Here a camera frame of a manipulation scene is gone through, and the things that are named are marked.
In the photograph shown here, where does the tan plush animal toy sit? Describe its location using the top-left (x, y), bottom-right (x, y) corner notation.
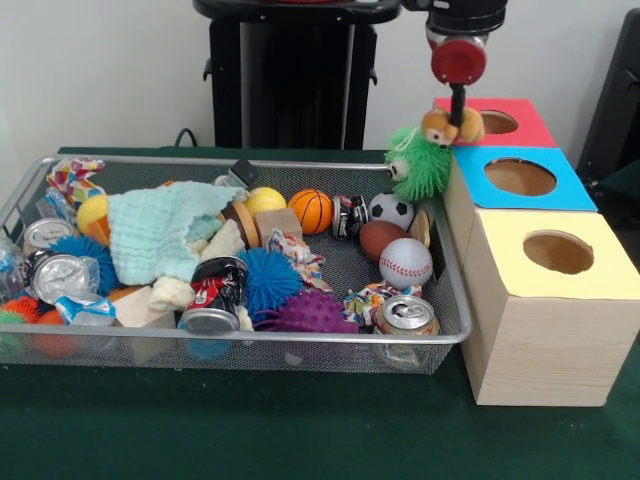
top-left (419, 107), bottom-right (486, 147)

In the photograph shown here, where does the purple spiky ball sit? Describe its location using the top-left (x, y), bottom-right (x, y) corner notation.
top-left (254, 289), bottom-right (360, 335)

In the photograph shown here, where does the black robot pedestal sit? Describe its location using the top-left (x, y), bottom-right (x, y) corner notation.
top-left (192, 0), bottom-right (404, 150)

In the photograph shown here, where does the wooden box with three holes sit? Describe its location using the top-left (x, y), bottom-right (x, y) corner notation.
top-left (432, 97), bottom-right (640, 407)

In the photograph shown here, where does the yellow ball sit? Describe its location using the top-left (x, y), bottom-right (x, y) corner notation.
top-left (75, 193), bottom-right (110, 234)

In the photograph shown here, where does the green spiky ball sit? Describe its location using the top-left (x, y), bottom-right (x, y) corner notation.
top-left (383, 126), bottom-right (453, 202)

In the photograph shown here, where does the mint knit cloth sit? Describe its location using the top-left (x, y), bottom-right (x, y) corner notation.
top-left (106, 180), bottom-right (249, 287)

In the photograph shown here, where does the white baseball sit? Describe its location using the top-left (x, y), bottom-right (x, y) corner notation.
top-left (378, 237), bottom-right (434, 291)

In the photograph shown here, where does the cream knit cloth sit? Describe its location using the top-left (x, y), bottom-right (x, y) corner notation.
top-left (147, 218), bottom-right (254, 332)

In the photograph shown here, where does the small dark green tablecloth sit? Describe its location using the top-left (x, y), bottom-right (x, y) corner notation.
top-left (597, 159), bottom-right (640, 201)

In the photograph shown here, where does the black stand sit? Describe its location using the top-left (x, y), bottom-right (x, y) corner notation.
top-left (574, 8), bottom-right (640, 191)

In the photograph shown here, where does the silver drink can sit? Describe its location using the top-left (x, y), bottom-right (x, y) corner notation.
top-left (372, 294), bottom-right (441, 369)

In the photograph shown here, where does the large dark green tablecloth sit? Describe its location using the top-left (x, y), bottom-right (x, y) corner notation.
top-left (0, 146), bottom-right (640, 480)

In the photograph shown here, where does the blue spiky ball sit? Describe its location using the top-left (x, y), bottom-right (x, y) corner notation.
top-left (237, 247), bottom-right (304, 321)

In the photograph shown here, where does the silver mesh bin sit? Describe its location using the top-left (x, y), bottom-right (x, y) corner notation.
top-left (0, 154), bottom-right (474, 376)

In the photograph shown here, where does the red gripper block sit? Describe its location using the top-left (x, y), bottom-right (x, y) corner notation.
top-left (430, 38), bottom-right (488, 127)

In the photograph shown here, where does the small orange basketball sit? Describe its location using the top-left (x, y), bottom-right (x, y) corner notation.
top-left (287, 188), bottom-right (335, 236)

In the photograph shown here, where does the small soccer ball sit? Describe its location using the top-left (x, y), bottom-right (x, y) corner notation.
top-left (368, 192), bottom-right (416, 231)

